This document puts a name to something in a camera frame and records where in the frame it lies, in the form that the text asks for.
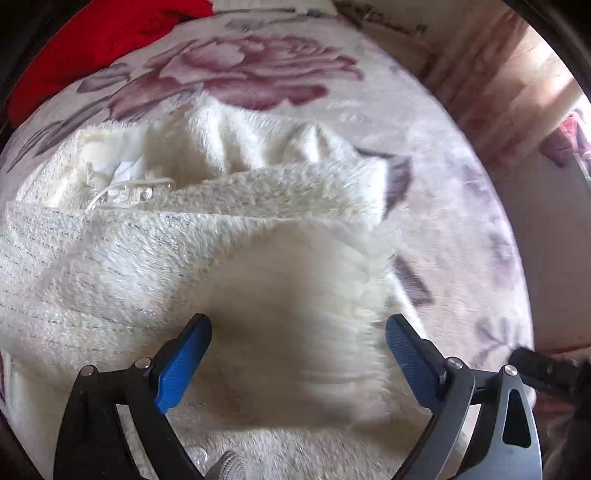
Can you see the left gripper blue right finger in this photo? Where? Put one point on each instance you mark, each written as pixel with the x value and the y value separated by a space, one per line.
pixel 504 443

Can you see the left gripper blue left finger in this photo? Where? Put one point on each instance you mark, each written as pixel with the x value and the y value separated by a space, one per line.
pixel 91 442

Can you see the floral plush blanket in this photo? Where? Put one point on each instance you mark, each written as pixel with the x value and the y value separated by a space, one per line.
pixel 456 258

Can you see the red garment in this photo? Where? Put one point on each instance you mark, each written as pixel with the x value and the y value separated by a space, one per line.
pixel 93 37

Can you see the white fluffy knit sweater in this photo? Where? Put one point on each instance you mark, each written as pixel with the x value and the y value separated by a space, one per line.
pixel 273 227

